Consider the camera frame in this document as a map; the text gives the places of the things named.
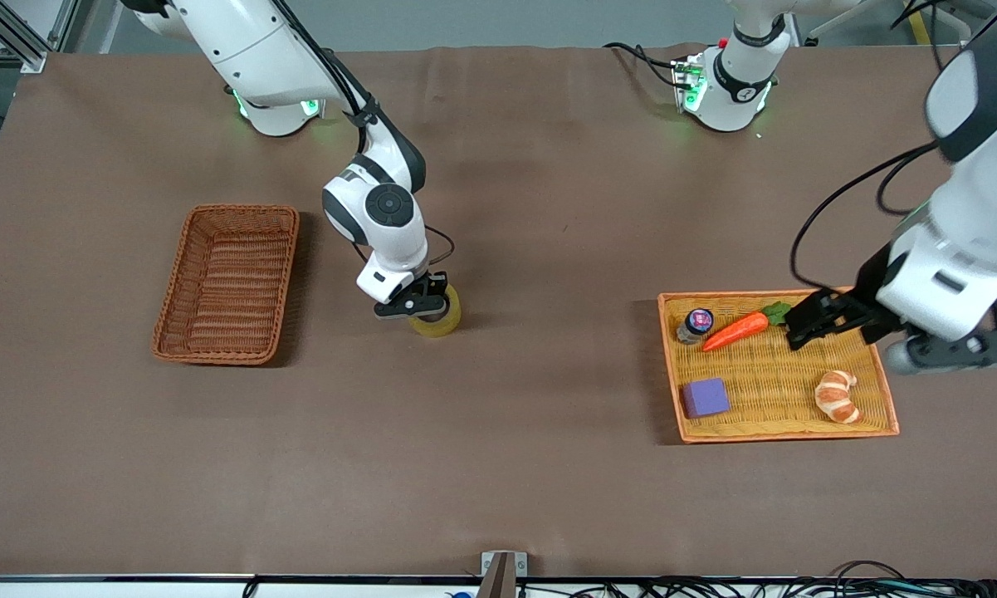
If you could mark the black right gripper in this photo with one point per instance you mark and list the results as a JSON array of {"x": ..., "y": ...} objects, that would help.
[{"x": 434, "y": 290}]

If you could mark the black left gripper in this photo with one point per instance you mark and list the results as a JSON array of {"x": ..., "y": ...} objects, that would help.
[{"x": 867, "y": 291}]

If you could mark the yellow tape roll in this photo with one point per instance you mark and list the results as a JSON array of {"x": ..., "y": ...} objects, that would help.
[{"x": 444, "y": 324}]

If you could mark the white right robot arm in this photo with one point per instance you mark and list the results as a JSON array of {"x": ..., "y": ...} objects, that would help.
[{"x": 382, "y": 208}]

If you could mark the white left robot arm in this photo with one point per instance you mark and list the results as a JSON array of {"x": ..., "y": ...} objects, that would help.
[{"x": 963, "y": 249}]

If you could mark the orange yellow wicker basket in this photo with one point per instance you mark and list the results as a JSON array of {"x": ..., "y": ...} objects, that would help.
[{"x": 764, "y": 382}]

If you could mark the brown wicker basket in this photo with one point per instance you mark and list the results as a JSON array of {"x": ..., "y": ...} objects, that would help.
[{"x": 224, "y": 282}]

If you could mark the toy croissant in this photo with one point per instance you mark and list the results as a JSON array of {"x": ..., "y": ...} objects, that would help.
[{"x": 837, "y": 399}]

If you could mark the orange toy carrot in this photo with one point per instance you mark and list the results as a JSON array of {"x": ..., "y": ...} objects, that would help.
[{"x": 735, "y": 332}]

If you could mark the small jar blue lid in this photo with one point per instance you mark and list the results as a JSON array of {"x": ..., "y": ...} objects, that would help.
[{"x": 697, "y": 322}]

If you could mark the purple block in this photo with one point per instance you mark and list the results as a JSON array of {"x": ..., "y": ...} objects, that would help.
[{"x": 706, "y": 398}]

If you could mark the grey brown wedge bar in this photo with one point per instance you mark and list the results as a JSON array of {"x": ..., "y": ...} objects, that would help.
[{"x": 498, "y": 577}]

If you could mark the metal table edge bracket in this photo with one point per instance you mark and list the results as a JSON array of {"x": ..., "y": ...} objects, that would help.
[{"x": 521, "y": 563}]

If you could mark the aluminium frame profile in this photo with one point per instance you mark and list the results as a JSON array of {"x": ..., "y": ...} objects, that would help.
[{"x": 17, "y": 41}]

